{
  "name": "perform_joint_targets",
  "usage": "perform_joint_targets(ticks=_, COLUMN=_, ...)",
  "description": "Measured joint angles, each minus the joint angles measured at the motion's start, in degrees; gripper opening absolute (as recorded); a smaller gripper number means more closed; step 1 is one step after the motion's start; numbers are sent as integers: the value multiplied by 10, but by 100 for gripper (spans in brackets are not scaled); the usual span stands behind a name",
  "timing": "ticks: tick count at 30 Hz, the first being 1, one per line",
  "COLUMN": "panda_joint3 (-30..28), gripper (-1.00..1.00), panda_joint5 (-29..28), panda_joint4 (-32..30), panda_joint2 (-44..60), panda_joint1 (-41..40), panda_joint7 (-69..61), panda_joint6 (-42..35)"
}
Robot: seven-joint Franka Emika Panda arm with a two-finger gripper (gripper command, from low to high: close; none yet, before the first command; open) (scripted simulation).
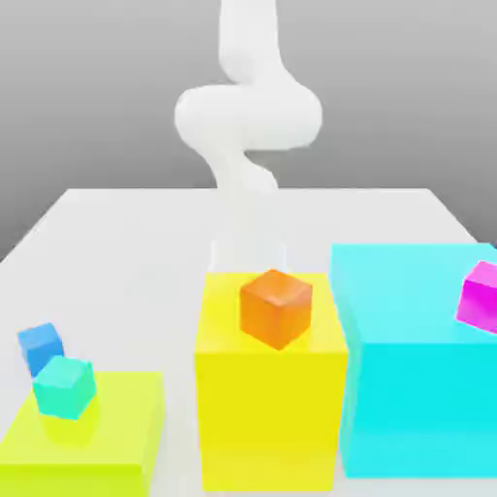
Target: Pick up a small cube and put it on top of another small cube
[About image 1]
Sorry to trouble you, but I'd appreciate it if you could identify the small orange cube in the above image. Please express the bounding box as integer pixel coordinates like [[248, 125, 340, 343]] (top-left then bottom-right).
[[239, 268, 314, 351]]

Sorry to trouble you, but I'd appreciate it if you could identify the small blue cube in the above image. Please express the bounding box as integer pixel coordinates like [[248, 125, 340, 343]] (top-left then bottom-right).
[[17, 321, 65, 379]]

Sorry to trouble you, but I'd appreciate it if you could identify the small teal cube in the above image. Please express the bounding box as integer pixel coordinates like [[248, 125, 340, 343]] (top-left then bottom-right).
[[32, 354, 97, 421]]

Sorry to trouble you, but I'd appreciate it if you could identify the small magenta cube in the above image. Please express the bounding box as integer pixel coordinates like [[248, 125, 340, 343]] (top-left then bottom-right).
[[455, 260, 497, 335]]

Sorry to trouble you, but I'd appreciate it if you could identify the large yellow box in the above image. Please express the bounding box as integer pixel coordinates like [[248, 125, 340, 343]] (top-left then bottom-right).
[[194, 271, 349, 493]]

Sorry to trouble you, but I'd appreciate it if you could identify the large cyan box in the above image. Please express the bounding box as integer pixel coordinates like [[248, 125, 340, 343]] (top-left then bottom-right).
[[330, 243, 497, 480]]

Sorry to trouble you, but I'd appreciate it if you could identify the large lime box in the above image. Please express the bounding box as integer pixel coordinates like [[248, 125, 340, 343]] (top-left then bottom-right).
[[0, 371, 165, 497]]

